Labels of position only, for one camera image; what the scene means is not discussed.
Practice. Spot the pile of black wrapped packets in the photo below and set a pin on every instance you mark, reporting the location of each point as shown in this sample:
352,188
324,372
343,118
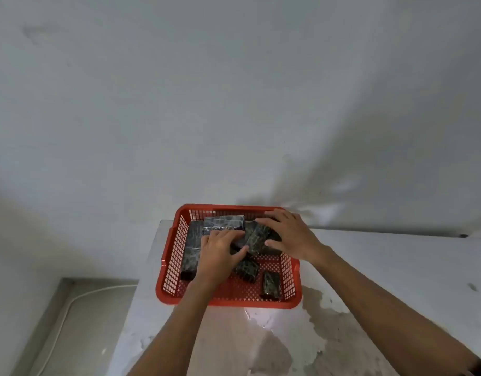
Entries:
190,262

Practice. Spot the person's left hand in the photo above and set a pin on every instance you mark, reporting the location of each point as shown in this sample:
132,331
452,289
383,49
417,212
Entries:
215,262

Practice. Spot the black foil-wrapped bar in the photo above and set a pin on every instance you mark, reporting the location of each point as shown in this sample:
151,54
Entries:
258,238

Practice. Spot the person's right middle finger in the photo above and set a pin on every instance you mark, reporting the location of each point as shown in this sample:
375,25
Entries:
275,213

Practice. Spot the person's left middle finger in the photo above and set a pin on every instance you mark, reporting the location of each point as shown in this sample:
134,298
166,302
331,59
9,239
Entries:
223,236

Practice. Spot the person's left thumb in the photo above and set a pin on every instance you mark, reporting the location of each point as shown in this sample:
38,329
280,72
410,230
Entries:
240,255

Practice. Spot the red plastic mesh basket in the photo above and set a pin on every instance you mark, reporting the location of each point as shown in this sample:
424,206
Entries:
228,298

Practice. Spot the person's left forearm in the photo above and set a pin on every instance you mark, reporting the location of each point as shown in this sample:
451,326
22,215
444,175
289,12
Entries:
174,332

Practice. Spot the person's left little finger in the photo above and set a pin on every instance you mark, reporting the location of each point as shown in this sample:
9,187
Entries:
204,242

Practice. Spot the person's right forearm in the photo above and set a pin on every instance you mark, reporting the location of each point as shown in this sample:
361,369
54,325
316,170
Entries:
381,313

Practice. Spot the person's right thumb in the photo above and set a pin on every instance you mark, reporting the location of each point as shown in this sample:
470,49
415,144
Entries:
274,243

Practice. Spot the person's right hand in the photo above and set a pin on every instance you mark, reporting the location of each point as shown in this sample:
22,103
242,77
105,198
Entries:
297,238

